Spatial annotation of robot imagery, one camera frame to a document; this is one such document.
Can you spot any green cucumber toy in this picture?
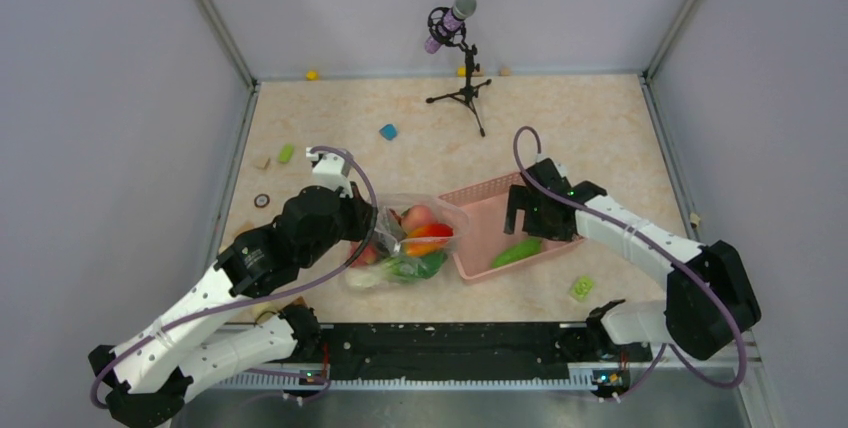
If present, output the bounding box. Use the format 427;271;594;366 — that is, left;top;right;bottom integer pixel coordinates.
490;238;543;269

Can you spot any red lychee bunch toy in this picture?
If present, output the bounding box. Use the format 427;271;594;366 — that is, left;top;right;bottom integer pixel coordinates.
352;208;405;267

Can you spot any clear zip top bag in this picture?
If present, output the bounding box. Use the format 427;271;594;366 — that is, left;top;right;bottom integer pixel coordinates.
343;193;471;291

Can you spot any pink peach toy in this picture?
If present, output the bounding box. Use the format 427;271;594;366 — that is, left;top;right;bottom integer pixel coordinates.
400;204;439;235

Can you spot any green bok choy toy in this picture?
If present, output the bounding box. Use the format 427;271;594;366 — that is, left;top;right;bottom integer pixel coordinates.
344;250;448;290

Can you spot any red yellow mango toy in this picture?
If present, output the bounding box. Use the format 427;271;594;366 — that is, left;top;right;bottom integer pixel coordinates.
402;223;454;258

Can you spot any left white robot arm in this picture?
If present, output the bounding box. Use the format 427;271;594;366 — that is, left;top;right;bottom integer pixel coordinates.
88;186;377;427

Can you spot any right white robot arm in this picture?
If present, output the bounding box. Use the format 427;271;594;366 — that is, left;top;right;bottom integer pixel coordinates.
504;158;762;360

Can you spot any pink perforated plastic basket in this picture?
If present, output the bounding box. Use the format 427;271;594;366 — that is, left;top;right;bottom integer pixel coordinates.
439;172;583;284

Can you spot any green lego brick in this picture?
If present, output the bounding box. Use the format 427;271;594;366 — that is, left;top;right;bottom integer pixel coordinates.
569;276;594;302

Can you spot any small round wheel toy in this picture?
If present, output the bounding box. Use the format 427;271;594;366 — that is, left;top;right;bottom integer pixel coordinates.
253;193;270;209

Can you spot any green block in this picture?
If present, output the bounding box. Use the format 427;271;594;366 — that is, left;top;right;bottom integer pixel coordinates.
276;144;295;164

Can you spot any blue block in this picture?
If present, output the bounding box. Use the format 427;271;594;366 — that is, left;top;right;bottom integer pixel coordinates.
379;123;398;141

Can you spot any small tan wooden cube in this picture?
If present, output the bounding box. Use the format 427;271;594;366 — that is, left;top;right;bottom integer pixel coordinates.
254;157;270;170

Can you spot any black tripod mic stand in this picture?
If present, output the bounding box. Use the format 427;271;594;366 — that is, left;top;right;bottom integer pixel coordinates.
425;41;492;137

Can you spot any purple microphone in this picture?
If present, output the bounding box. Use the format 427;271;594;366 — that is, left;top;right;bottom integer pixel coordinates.
424;0;477;54

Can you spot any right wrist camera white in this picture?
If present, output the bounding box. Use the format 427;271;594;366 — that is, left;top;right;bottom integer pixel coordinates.
535;155;568;178

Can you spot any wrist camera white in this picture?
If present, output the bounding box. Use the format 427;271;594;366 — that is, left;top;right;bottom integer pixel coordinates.
306;147;353;198
535;155;568;178

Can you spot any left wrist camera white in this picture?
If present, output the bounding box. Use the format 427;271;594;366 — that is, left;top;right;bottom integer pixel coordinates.
306;147;353;198

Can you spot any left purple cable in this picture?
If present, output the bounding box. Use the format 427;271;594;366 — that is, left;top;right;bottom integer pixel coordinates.
89;145;380;412

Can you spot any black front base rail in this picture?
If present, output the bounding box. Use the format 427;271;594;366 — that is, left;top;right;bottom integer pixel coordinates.
286;322;650;382

